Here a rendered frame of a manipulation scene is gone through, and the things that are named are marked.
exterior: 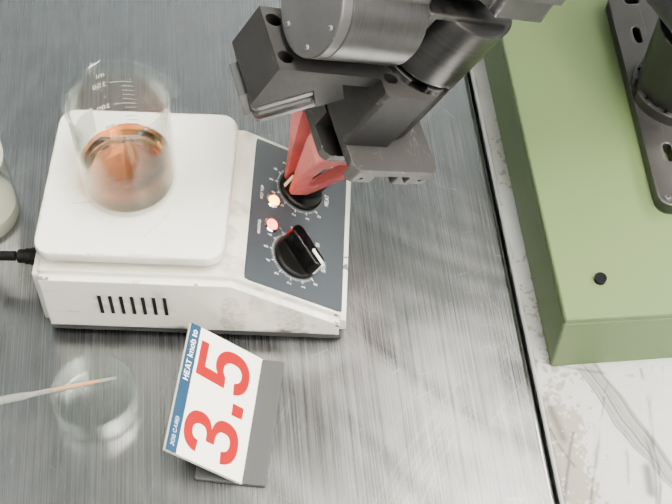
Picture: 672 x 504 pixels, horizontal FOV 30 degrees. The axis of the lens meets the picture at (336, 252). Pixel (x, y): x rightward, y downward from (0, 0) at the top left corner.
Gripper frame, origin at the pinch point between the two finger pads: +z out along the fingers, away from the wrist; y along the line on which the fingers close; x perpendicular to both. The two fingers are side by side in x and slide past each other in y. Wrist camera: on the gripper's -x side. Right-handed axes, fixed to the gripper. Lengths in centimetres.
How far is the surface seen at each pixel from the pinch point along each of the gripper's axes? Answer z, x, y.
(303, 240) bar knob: -0.3, -1.7, 4.9
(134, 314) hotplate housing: 8.2, -10.2, 5.6
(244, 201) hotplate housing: 1.5, -4.0, 0.9
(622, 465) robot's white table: -5.0, 13.7, 23.9
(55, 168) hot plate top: 5.8, -14.6, -3.9
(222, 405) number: 5.9, -7.0, 13.4
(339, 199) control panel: 1.4, 3.9, 0.7
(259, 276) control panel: 1.4, -4.6, 6.6
